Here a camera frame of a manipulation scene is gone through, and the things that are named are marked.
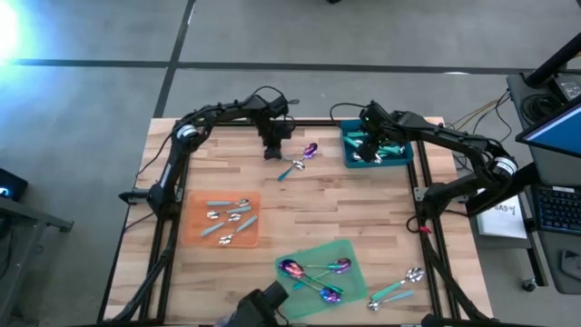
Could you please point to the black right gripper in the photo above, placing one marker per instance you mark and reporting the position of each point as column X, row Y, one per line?
column 377, row 122

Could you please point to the white paper sheet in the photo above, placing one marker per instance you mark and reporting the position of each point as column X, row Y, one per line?
column 504, row 222

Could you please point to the black device with blue light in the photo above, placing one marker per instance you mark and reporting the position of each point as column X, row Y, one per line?
column 11, row 181

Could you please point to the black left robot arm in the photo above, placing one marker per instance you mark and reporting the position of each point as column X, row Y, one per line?
column 170, row 172

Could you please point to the orange plastic tray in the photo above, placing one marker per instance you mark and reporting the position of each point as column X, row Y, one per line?
column 193, row 236

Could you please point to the black round pole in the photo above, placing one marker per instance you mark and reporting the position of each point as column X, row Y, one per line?
column 554, row 61

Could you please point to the black blocky object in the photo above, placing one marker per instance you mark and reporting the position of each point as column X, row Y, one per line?
column 258, row 304

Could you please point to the black monitor stand bar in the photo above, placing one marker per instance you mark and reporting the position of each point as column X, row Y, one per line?
column 522, row 181

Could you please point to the computer monitor with blue screen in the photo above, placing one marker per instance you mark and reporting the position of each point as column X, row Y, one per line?
column 558, row 131

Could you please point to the dark blue plastic bin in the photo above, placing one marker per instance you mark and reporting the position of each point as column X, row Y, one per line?
column 347, row 125

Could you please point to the black metal stand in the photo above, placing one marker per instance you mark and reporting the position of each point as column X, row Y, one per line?
column 36, row 218

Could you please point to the grey desk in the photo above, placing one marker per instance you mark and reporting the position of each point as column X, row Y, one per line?
column 549, row 170

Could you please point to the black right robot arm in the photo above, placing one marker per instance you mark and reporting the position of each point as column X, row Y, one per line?
column 454, row 136

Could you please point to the dark grey computer mouse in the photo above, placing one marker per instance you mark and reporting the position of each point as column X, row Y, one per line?
column 572, row 265

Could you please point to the black metal table frame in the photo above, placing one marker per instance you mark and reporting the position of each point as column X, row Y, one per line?
column 318, row 123

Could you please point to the black computer keyboard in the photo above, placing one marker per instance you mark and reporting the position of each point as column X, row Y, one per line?
column 560, row 209

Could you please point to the translucent green plastic tray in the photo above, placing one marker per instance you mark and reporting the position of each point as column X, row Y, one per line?
column 351, row 284

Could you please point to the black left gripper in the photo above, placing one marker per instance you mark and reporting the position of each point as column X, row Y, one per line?
column 277, row 131

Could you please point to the black caster wheel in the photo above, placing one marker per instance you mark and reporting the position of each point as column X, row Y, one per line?
column 529, row 285

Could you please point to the black power adapter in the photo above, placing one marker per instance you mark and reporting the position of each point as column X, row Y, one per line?
column 569, row 86

